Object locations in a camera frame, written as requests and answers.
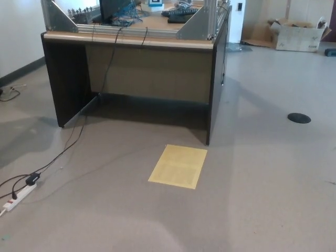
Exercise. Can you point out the dark wooden desk beige top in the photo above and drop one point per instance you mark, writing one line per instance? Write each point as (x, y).
(147, 73)

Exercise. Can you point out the box with fiducial tag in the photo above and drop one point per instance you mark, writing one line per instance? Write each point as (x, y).
(155, 4)

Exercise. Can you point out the flattened brown cardboard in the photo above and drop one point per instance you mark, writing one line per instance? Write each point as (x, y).
(256, 32)

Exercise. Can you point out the small blue object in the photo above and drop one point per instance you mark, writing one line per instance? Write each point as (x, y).
(330, 52)

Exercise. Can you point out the round black floor cover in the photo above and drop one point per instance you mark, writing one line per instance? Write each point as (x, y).
(299, 118)

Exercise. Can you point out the yellow paper sheet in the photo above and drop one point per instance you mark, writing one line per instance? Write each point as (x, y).
(178, 165)

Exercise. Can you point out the aluminium profile frame with gussets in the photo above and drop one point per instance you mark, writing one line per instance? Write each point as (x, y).
(61, 22)

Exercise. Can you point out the open white cardboard box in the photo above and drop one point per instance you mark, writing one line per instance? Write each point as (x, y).
(299, 39)

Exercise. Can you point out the black power adapter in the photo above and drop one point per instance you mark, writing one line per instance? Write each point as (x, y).
(32, 179)

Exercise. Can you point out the black wall switch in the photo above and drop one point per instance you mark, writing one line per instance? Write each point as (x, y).
(240, 6)

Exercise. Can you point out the black computer monitor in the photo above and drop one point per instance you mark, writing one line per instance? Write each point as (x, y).
(110, 8)

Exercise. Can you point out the flat black device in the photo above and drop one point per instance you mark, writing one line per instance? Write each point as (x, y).
(181, 19)

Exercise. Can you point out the white power strip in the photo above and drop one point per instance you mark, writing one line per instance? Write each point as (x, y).
(19, 197)

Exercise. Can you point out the black computer keyboard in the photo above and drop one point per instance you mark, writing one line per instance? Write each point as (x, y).
(178, 11)

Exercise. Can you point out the row of metal connectors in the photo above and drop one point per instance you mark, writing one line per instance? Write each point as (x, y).
(84, 16)

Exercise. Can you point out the clear plastic sheet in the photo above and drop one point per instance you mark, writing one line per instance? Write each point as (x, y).
(239, 47)

